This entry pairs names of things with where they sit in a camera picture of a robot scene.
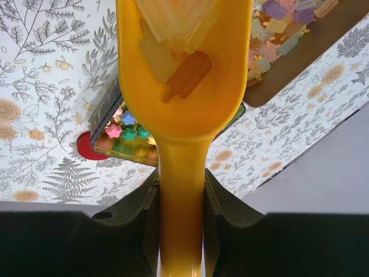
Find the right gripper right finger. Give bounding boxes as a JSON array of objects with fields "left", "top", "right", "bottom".
[{"left": 204, "top": 171, "right": 368, "bottom": 276}]

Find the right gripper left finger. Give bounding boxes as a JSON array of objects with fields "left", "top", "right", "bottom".
[{"left": 1, "top": 171, "right": 159, "bottom": 276}]

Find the red jar lid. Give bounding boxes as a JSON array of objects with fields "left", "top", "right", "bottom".
[{"left": 76, "top": 131, "right": 109, "bottom": 160}]

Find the tin of star candies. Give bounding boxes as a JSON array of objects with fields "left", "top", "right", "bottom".
[{"left": 89, "top": 77, "right": 246, "bottom": 167}]

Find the tin of pastel gummies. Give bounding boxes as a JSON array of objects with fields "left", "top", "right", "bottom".
[{"left": 242, "top": 0, "right": 369, "bottom": 108}]

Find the floral table mat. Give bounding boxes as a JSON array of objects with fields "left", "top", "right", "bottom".
[{"left": 1, "top": 1, "right": 368, "bottom": 205}]

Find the yellow plastic scoop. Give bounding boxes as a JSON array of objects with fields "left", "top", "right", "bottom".
[{"left": 116, "top": 1, "right": 253, "bottom": 276}]

